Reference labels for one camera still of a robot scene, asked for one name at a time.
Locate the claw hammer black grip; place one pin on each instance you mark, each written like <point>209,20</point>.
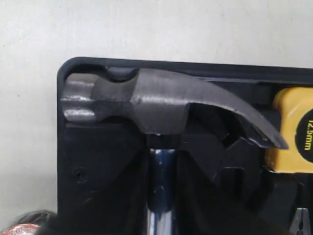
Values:
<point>158,102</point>

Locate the black electrical tape roll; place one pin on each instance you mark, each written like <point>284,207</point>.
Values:
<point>28,223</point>

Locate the black plastic tool case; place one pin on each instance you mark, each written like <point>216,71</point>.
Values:
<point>222,183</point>

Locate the yellow tape measure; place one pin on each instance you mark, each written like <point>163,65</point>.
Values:
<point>295,106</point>

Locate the orange handled pliers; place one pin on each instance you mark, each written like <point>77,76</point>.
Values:
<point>300,224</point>

